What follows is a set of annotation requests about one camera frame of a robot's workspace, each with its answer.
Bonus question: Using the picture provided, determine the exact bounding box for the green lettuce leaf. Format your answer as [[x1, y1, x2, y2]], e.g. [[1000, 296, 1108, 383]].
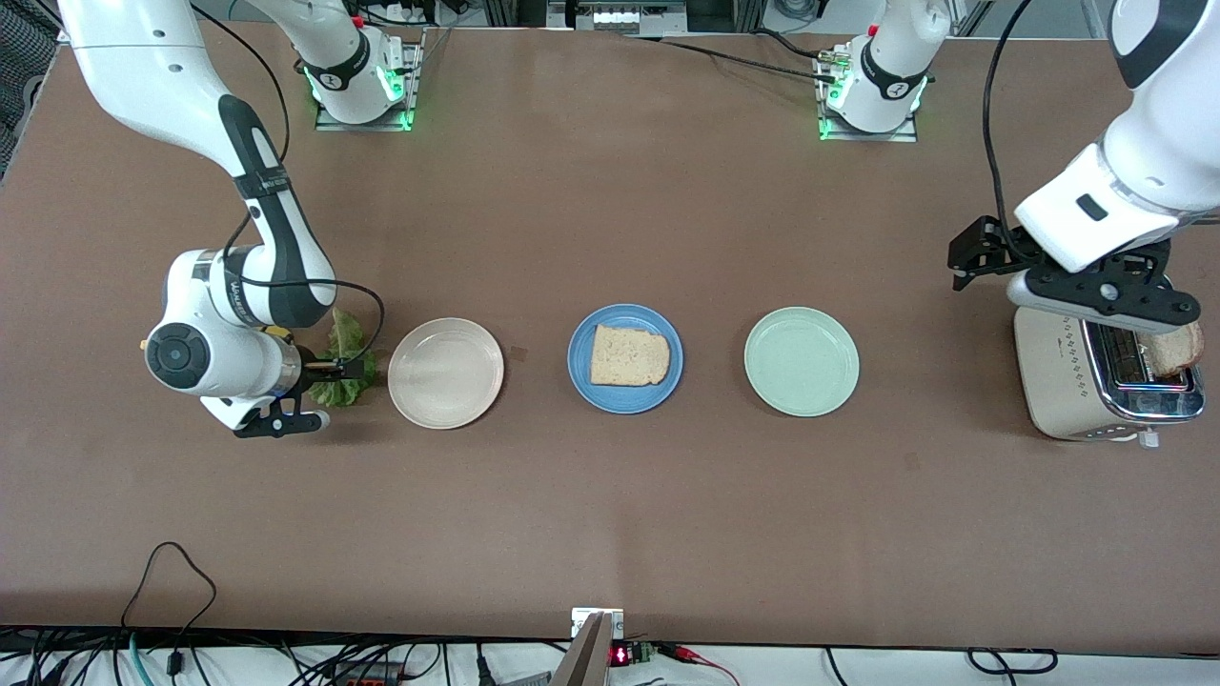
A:
[[306, 307, 381, 410]]

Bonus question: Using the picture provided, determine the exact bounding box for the toasted bread slice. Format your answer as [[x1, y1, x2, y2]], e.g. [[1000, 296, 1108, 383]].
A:
[[589, 324, 673, 388], [1139, 322, 1206, 378]]

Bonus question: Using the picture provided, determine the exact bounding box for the beige plate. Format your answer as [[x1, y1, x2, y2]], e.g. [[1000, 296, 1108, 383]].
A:
[[387, 317, 505, 431]]

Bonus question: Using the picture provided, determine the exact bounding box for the pale green plate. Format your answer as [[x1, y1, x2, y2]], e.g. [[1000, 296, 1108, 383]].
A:
[[743, 306, 861, 418]]

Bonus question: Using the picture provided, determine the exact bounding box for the blue plate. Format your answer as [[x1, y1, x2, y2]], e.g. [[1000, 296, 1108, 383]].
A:
[[568, 305, 685, 416]]

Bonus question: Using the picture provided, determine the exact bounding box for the cream toaster with chrome top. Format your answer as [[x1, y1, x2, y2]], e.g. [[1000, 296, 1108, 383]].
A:
[[1013, 286, 1208, 449]]

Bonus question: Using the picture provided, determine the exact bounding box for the white clamp block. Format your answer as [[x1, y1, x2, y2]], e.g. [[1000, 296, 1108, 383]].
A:
[[571, 607, 625, 640]]

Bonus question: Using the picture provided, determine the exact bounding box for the black white patterned fabric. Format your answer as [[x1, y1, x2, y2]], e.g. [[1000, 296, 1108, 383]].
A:
[[0, 0, 61, 178]]

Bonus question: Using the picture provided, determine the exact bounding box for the grey control box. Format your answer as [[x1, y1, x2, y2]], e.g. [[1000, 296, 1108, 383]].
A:
[[547, 0, 688, 35]]

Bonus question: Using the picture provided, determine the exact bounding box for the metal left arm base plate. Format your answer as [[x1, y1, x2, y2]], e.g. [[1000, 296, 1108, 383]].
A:
[[815, 48, 922, 144]]

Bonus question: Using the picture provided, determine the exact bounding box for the thin black cable loop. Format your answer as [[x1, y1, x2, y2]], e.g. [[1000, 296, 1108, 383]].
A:
[[118, 540, 219, 636]]

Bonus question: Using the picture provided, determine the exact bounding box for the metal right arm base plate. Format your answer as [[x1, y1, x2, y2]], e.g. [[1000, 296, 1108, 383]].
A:
[[315, 27, 426, 133]]

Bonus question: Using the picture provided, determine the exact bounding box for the black cable on table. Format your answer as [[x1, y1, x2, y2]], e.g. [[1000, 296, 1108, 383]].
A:
[[624, 29, 842, 85]]

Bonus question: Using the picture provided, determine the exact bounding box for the black coiled cable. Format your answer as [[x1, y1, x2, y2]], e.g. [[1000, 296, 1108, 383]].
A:
[[966, 647, 1060, 676]]

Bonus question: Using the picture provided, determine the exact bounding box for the black cable tangle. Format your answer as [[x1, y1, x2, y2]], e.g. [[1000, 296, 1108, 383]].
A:
[[0, 624, 573, 686]]

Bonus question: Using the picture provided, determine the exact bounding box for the red black wire pair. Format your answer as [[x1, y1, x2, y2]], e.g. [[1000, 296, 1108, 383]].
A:
[[653, 642, 745, 686]]

